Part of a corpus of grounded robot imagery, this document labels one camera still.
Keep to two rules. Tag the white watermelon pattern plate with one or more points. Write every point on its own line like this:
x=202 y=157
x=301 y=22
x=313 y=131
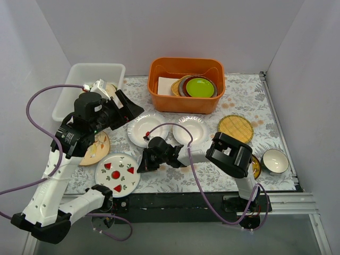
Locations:
x=118 y=171

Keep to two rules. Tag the white bowl teal rim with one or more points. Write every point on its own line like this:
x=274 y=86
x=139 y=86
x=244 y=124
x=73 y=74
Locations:
x=274 y=162

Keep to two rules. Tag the tan bird pattern plate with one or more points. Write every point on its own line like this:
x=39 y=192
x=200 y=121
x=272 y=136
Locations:
x=98 y=150

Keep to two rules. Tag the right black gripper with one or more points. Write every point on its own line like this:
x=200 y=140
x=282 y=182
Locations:
x=148 y=161

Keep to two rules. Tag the white paper sheet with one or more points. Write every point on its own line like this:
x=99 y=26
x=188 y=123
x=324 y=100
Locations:
x=164 y=86

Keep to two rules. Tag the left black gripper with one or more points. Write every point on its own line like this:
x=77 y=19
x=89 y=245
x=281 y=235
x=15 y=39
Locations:
x=118 y=112

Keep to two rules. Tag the small white paper plate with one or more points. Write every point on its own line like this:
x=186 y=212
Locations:
x=196 y=126

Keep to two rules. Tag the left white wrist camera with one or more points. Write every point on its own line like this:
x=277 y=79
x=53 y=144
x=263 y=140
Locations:
x=100 y=87

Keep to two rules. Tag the small woven bamboo tray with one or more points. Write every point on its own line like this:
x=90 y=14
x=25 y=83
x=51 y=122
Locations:
x=174 y=88

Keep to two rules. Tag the round woven bamboo mat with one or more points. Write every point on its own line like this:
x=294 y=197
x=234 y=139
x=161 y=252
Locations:
x=236 y=127

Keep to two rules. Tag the yellow brown ornate plate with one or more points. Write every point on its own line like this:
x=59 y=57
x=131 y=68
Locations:
x=256 y=167

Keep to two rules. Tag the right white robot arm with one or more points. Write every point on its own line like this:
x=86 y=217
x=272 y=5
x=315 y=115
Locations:
x=231 y=156

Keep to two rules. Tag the black aluminium base frame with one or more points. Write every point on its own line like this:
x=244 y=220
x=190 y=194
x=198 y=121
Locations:
x=191 y=207

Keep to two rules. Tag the floral pattern table mat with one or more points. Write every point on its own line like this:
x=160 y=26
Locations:
x=244 y=96

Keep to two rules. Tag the dark red plate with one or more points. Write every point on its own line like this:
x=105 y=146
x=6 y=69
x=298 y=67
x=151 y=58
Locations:
x=197 y=76

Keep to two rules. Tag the grey speckled plate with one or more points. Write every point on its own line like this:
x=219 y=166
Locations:
x=181 y=86

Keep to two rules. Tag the orange plastic bin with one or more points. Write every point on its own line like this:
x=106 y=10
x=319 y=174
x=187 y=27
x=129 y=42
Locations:
x=178 y=67

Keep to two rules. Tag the large white paper plate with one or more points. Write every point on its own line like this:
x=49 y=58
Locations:
x=138 y=128

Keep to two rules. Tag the pale green cream plate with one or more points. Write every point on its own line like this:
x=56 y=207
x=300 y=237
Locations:
x=110 y=88

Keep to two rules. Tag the lime green round plate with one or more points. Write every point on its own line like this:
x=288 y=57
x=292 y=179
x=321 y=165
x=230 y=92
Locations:
x=200 y=87

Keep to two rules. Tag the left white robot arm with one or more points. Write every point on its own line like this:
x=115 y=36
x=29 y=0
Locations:
x=44 y=217

